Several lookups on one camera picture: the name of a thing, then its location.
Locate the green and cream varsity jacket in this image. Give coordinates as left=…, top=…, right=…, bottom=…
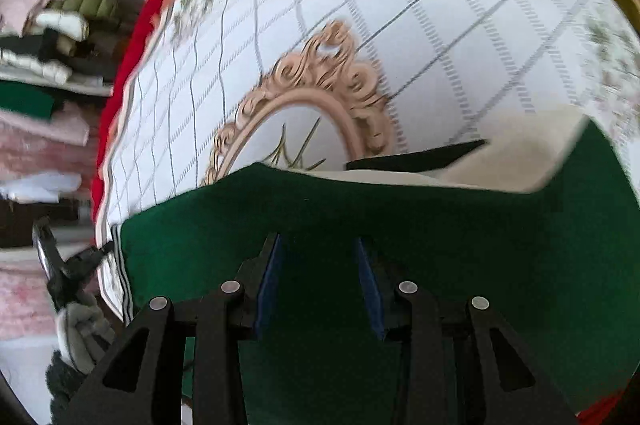
left=113, top=108, right=639, bottom=424

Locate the gloved left hand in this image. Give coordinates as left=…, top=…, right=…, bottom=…
left=55, top=291, right=116, bottom=375

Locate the shelf with folded clothes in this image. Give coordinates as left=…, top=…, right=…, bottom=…
left=0, top=0, right=137, bottom=346

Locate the red floral patterned bed blanket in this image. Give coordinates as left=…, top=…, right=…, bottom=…
left=89, top=0, right=640, bottom=425

